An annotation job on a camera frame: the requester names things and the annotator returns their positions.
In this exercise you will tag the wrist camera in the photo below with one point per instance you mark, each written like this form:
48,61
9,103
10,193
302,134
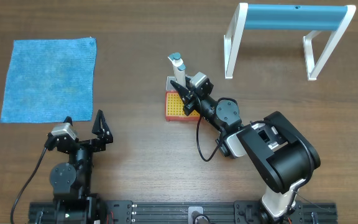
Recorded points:
198,80
64,130

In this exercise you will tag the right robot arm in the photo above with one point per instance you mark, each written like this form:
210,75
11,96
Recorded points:
284,161

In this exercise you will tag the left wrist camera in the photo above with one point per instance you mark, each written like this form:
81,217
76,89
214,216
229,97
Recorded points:
64,130

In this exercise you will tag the white pipette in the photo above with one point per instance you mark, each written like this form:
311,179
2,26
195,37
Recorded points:
179,72

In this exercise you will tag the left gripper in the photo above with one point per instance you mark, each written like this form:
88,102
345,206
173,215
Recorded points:
87,145

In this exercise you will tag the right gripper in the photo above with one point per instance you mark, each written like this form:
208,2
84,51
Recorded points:
204,90

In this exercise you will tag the white and blue stand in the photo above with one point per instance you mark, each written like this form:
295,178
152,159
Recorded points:
291,21

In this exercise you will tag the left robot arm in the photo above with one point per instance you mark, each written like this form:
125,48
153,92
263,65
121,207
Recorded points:
62,177

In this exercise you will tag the mounting rail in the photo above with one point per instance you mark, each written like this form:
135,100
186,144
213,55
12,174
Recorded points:
166,212

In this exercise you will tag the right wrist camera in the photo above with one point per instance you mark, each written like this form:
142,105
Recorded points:
198,80

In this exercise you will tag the red and yellow tip box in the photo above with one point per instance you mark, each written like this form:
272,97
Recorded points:
174,107

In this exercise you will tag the blue cloth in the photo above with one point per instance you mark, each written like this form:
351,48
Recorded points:
48,81

